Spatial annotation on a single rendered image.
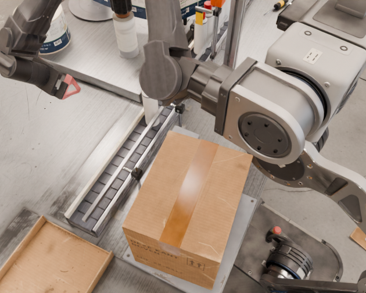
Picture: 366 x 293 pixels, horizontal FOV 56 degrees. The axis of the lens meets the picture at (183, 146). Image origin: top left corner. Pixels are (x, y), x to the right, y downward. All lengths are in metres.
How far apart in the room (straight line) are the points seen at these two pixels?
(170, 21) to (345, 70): 0.29
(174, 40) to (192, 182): 0.38
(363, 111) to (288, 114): 2.30
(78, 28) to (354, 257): 1.85
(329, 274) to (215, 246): 1.08
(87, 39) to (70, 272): 1.02
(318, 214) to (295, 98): 1.69
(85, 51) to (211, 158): 0.90
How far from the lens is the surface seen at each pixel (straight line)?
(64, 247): 1.15
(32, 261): 1.17
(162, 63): 0.58
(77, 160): 1.29
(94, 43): 1.64
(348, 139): 2.57
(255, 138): 0.55
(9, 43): 0.88
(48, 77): 0.96
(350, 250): 2.17
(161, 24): 0.63
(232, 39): 1.40
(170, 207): 0.83
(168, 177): 0.86
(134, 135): 1.25
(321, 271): 1.81
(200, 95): 0.57
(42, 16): 0.85
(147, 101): 1.16
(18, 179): 1.32
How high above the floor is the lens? 1.87
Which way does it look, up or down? 55 degrees down
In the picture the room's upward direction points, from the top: straight up
